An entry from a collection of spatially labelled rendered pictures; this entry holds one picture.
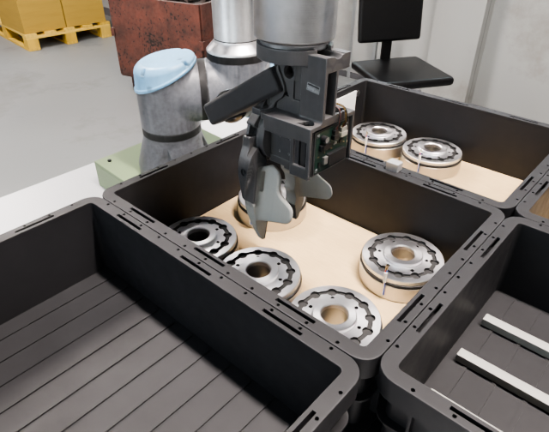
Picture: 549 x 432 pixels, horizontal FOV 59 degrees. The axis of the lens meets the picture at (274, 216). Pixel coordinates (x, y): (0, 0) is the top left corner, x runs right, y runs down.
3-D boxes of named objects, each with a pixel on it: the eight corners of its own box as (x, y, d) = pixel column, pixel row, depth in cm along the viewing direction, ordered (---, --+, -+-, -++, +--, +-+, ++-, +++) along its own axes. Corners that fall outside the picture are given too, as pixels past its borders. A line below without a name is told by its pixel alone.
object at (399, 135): (341, 137, 91) (342, 135, 91) (366, 120, 98) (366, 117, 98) (392, 152, 86) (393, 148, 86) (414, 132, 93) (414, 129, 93)
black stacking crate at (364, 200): (115, 267, 67) (98, 196, 61) (262, 185, 86) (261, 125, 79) (355, 450, 46) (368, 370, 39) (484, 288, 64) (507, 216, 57)
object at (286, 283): (199, 278, 59) (198, 274, 58) (256, 240, 65) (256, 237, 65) (260, 319, 53) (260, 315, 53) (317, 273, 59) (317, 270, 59)
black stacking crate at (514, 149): (262, 184, 86) (262, 124, 80) (358, 132, 104) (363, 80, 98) (485, 287, 64) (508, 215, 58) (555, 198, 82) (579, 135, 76)
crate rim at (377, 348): (99, 208, 62) (95, 192, 61) (261, 135, 81) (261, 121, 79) (366, 387, 40) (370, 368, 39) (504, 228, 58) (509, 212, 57)
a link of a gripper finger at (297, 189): (325, 233, 56) (319, 169, 50) (286, 214, 60) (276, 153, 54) (340, 218, 58) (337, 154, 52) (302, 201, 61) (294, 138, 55)
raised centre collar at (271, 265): (229, 273, 59) (229, 270, 58) (257, 255, 62) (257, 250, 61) (259, 292, 56) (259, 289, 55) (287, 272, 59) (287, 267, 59)
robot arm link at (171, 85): (141, 112, 101) (129, 45, 93) (206, 107, 103) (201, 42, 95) (140, 139, 91) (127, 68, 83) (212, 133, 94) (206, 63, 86)
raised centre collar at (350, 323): (301, 316, 53) (302, 312, 52) (332, 295, 56) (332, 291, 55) (336, 342, 50) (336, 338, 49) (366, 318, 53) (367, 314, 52)
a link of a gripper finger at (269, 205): (276, 261, 51) (292, 177, 47) (236, 239, 54) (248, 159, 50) (294, 254, 53) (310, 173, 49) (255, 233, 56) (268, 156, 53)
